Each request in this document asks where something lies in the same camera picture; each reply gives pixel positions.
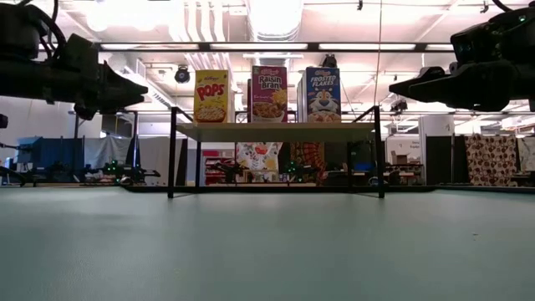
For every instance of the brown white patterned cloth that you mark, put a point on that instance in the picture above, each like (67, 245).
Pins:
(491, 161)
(527, 154)

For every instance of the grey tarp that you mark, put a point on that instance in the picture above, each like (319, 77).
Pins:
(106, 150)

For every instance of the black round ceiling camera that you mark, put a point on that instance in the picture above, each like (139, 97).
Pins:
(329, 61)
(182, 74)
(399, 105)

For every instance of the black metal table frame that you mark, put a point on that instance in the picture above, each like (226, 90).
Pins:
(271, 189)

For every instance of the orange patterned cloth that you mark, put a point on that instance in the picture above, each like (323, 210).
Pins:
(309, 154)

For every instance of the blue Frosted Flakes cereal box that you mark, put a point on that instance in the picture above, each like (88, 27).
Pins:
(322, 96)

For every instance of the green table mat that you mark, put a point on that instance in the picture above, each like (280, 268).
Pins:
(251, 251)

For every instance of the magenta Raisin Bran cereal box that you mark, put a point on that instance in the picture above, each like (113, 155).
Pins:
(269, 96)

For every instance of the white hanging sheet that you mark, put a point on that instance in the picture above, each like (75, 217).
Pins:
(154, 159)

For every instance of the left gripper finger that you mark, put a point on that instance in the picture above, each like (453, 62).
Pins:
(121, 102)
(119, 83)

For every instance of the yellow Corn Pops cereal box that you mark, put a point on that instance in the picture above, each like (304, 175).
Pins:
(211, 96)

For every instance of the brown cardboard box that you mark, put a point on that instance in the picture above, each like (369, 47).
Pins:
(400, 158)

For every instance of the red storage shelving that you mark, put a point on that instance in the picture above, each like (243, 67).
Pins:
(217, 161)

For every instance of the blue partition wall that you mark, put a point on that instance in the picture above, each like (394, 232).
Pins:
(50, 152)

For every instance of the wooden shelf black metal frame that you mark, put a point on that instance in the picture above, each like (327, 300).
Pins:
(276, 131)

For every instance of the white floral cloth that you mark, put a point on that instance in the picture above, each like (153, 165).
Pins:
(259, 156)

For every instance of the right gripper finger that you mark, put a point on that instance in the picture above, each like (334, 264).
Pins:
(451, 90)
(414, 79)

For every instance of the white column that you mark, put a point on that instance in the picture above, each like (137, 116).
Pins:
(434, 125)

